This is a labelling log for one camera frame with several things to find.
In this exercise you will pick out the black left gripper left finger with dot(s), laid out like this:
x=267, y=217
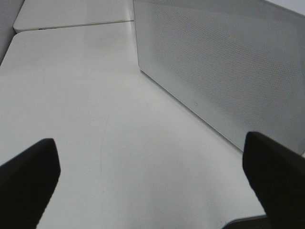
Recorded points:
x=27, y=183

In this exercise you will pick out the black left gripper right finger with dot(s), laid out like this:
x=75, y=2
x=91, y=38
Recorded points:
x=277, y=176

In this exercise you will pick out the white microwave door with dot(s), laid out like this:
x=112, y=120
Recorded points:
x=237, y=64

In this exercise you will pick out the white adjacent table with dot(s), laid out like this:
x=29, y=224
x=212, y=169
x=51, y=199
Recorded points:
x=48, y=14

